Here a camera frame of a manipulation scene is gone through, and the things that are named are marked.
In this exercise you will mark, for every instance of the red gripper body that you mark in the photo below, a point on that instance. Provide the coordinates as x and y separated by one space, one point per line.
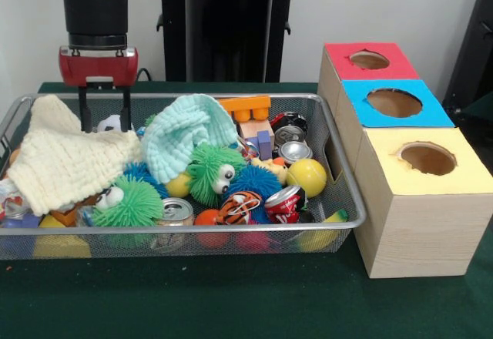
98 65

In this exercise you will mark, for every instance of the large multicolour spiky caterpillar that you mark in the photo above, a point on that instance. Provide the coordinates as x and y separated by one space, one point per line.
256 181

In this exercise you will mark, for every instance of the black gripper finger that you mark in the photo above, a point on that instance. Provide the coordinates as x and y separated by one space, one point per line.
126 111
85 111

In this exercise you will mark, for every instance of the tiger plush toy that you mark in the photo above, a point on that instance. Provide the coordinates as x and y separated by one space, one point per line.
237 208

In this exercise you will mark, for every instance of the beige soda can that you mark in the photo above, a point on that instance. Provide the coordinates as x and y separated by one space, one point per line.
175 212

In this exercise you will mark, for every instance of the green spiky ball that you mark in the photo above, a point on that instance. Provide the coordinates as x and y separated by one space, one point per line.
131 204
208 169

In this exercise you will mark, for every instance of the black stand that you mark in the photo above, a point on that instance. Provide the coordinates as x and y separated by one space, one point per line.
475 65

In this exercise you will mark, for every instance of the blue spiky ball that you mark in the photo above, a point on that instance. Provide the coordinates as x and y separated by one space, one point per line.
140 173

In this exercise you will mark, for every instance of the dark green side tablecloth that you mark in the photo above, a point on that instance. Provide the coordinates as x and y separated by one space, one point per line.
481 106

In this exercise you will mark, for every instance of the orange building block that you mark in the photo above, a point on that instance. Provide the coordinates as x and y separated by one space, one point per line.
242 105

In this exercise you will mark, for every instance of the cream knitted cloth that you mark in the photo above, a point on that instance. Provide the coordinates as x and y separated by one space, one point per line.
61 158

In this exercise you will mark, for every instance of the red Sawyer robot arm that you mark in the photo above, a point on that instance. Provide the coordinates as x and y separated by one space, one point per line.
96 15

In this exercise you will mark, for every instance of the mint knitted cloth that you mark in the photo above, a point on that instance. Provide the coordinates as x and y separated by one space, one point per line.
181 131

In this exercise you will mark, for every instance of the red soda can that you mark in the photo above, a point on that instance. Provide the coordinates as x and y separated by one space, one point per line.
285 204

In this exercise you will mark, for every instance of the yellow ball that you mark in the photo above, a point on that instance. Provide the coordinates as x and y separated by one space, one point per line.
306 177

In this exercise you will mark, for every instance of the clear mesh bin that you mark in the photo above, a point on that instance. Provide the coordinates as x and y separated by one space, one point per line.
192 242

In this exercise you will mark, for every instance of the wooden box with three holes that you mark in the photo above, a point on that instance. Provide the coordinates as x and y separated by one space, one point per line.
420 231

